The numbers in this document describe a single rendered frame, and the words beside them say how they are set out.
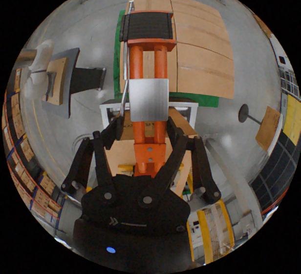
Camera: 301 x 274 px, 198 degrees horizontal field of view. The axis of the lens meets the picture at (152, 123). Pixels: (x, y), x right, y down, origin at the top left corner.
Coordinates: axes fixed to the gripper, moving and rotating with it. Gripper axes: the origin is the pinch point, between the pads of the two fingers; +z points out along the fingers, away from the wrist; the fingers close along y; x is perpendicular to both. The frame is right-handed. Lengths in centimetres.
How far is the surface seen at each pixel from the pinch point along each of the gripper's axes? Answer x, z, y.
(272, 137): -29, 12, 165
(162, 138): -2.0, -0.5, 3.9
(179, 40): 43, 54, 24
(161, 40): 14.9, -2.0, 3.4
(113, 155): -18.9, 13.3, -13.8
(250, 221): -76, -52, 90
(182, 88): 4, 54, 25
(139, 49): 13.8, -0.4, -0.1
